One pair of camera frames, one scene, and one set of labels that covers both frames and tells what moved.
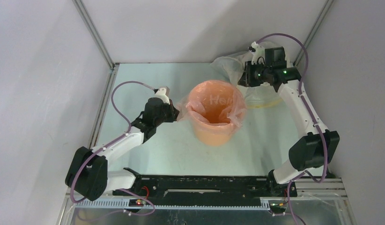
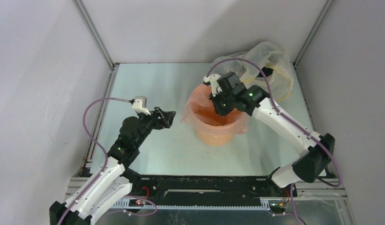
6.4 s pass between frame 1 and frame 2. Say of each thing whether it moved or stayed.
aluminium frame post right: stayed
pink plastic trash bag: stayed
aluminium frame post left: stayed
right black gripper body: moved
